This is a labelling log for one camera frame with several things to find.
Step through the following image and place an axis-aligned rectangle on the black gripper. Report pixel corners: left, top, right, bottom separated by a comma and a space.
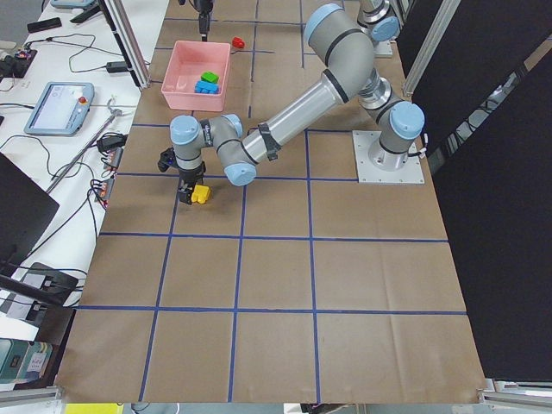
191, 0, 213, 41
178, 161, 206, 205

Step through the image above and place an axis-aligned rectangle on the yellow toy block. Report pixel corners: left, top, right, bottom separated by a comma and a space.
191, 184, 212, 204

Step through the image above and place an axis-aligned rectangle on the red toy block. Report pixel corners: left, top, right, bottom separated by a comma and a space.
231, 37, 245, 49

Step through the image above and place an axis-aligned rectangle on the green toy block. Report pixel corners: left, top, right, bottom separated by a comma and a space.
201, 72, 219, 85

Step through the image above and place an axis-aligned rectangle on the blue toy block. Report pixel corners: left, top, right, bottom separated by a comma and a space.
194, 80, 220, 95

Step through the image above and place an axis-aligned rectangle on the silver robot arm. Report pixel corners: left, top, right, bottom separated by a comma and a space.
190, 0, 400, 44
158, 3, 425, 204

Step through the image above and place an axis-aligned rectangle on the pink plastic box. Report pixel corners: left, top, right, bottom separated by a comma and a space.
161, 41, 231, 112

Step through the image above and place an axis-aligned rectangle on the black power adapter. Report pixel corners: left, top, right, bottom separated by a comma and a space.
105, 61, 129, 73

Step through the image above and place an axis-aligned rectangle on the teach pendant tablet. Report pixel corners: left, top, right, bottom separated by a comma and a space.
23, 82, 95, 136

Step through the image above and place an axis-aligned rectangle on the black monitor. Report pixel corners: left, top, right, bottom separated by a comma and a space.
1, 155, 78, 306

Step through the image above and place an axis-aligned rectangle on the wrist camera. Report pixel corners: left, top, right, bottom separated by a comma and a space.
157, 147, 176, 173

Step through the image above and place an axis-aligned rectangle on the aluminium frame post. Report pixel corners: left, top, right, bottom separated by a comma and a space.
98, 0, 151, 90

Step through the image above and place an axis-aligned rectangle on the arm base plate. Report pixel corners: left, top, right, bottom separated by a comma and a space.
352, 130, 425, 185

